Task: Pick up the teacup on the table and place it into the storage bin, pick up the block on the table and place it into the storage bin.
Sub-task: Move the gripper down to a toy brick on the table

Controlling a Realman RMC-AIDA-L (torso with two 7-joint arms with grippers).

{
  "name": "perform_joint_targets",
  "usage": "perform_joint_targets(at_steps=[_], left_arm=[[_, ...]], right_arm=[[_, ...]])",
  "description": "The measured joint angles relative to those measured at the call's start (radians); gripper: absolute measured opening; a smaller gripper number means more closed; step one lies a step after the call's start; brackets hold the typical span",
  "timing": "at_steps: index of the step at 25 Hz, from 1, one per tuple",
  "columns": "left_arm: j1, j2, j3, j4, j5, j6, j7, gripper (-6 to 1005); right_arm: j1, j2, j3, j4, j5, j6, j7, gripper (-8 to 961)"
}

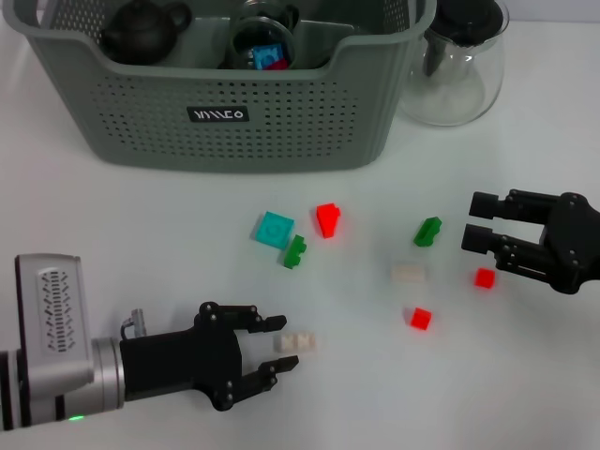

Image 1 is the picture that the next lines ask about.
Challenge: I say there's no black ceramic teapot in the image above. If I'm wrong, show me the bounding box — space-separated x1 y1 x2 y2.
100 0 193 66

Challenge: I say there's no blue square toy plate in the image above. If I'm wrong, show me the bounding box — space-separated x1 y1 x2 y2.
251 44 287 71

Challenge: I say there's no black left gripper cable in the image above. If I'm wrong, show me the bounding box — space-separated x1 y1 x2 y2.
120 307 148 339

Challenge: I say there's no glass teapot black lid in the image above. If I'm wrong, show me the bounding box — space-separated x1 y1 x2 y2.
397 0 510 127

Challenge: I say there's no teal square toy block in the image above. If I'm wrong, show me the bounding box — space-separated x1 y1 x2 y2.
254 210 296 248

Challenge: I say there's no white toy brick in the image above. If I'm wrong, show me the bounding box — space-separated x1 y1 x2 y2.
273 331 318 354
390 262 428 285

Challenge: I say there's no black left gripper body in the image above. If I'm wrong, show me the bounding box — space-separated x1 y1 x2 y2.
119 302 246 413

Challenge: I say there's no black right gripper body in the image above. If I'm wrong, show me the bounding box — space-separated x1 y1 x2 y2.
538 190 600 295

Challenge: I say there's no glass teacup black base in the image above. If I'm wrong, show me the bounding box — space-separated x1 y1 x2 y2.
236 0 302 32
228 15 297 71

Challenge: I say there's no green toy brick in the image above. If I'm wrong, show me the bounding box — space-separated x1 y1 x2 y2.
281 234 308 270
412 216 443 248

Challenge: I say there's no red wedge toy block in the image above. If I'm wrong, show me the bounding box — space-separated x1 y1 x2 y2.
315 202 342 240

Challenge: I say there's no grey perforated storage basket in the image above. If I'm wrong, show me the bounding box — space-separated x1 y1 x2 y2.
1 0 438 175

